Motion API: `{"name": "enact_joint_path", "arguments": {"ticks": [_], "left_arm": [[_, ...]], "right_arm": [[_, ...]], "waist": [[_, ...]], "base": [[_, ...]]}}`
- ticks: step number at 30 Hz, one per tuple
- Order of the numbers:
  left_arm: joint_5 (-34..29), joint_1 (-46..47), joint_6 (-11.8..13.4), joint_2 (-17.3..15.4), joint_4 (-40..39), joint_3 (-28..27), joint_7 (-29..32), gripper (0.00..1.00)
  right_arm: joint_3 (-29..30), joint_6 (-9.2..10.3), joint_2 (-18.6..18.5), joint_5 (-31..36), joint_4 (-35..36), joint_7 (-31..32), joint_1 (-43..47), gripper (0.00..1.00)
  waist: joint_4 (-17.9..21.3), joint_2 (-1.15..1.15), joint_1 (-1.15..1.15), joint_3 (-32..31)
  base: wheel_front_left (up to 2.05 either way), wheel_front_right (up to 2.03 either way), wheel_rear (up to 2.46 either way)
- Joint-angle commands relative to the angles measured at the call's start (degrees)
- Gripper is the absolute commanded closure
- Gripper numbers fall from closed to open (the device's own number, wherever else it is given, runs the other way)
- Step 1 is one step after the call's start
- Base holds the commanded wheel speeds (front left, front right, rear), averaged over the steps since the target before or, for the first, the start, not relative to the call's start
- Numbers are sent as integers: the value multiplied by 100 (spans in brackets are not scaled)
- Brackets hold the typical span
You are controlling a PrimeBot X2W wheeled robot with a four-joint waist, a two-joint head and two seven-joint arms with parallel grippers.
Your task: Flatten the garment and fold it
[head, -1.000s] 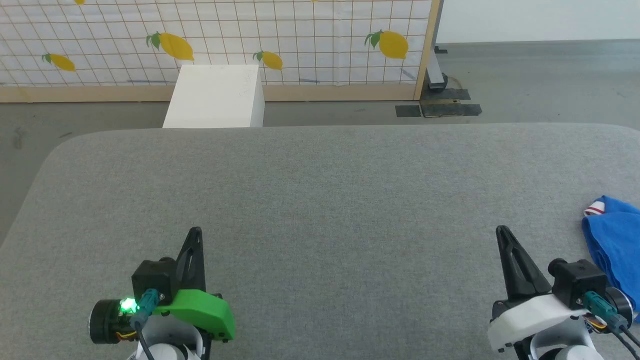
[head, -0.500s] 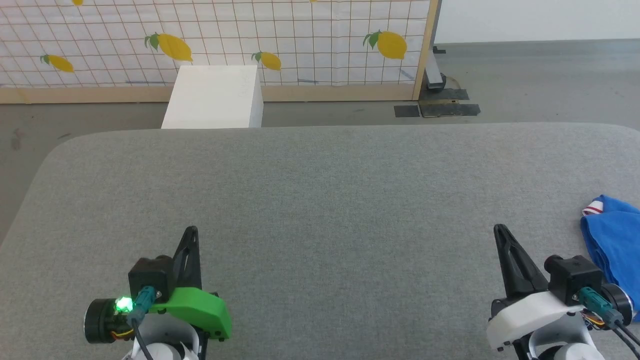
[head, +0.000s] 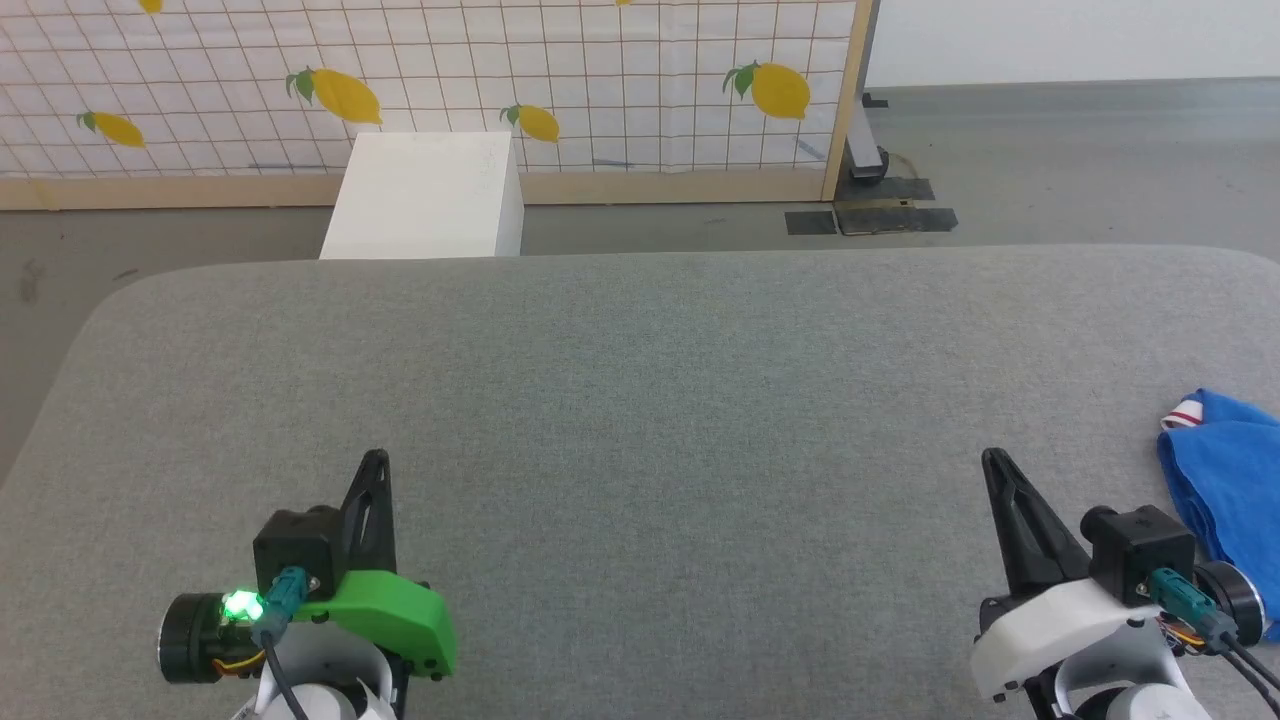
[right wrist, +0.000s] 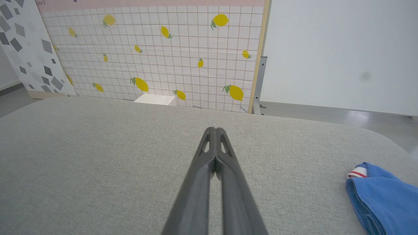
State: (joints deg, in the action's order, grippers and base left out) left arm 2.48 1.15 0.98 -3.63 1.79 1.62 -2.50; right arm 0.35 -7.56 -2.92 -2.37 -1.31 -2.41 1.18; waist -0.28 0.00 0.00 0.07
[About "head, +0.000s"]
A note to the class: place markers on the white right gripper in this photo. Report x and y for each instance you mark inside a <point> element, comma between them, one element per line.
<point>1050,635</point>

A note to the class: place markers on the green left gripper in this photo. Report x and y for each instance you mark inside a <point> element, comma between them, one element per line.
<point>400,615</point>

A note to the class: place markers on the blue shirt with white-red trim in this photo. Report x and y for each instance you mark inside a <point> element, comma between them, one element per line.
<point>1230,470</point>

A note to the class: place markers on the white box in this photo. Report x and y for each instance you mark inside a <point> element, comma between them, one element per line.
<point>420,195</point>

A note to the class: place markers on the black taped floor plate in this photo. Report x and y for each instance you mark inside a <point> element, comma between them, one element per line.
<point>880,215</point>

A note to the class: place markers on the metal panel foot stand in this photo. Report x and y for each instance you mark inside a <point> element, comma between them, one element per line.
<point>865,150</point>

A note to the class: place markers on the lemon print grid panel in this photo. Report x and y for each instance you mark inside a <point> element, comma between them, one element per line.
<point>600,80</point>

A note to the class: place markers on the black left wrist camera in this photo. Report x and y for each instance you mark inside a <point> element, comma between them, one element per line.
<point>295,545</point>

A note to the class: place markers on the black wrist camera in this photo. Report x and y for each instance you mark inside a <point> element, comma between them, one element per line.
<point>295,545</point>
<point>1140,550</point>

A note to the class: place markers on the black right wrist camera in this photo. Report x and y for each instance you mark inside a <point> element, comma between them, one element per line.
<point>1140,550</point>

